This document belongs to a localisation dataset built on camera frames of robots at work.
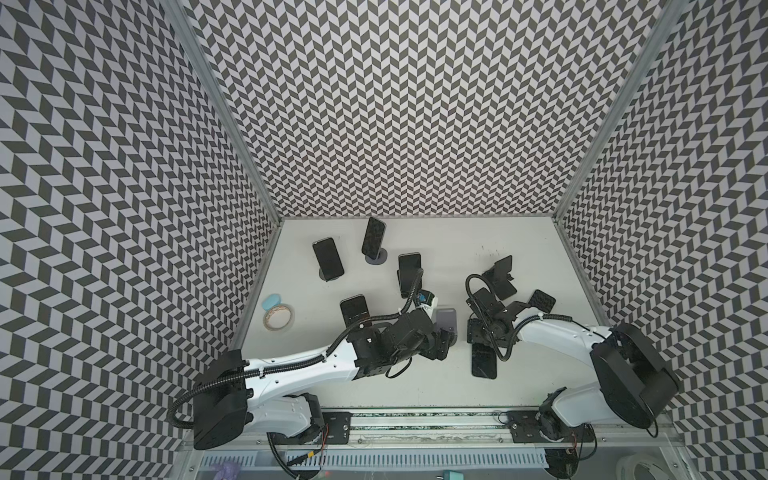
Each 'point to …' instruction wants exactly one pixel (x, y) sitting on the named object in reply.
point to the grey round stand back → (381, 258)
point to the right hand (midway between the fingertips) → (481, 344)
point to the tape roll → (280, 317)
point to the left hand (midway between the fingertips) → (440, 334)
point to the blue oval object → (271, 300)
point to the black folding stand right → (500, 278)
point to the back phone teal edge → (374, 238)
